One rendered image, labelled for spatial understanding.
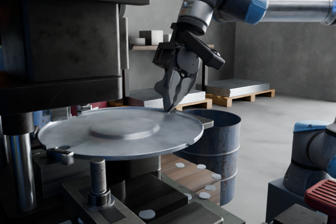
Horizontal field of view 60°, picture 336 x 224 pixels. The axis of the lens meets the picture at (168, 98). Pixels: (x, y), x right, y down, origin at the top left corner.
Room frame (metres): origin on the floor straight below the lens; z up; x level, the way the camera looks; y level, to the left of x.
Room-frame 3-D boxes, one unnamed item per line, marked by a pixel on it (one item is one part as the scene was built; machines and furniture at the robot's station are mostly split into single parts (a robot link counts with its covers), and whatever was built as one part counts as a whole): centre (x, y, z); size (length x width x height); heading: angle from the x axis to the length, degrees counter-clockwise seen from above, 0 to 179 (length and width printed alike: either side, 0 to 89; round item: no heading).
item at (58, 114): (0.44, 0.17, 0.84); 0.05 x 0.03 x 0.04; 39
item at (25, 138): (0.33, 0.18, 0.81); 0.02 x 0.02 x 0.14
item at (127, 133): (0.51, 0.08, 0.78); 0.29 x 0.29 x 0.01
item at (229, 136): (1.68, -0.23, 0.24); 0.42 x 0.42 x 0.48
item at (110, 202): (0.30, 0.07, 0.76); 0.17 x 0.06 x 0.10; 39
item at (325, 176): (0.91, -0.47, 0.50); 0.15 x 0.15 x 0.10
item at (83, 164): (0.44, 0.18, 0.76); 0.15 x 0.09 x 0.05; 39
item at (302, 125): (0.90, -0.47, 0.62); 0.13 x 0.12 x 0.14; 7
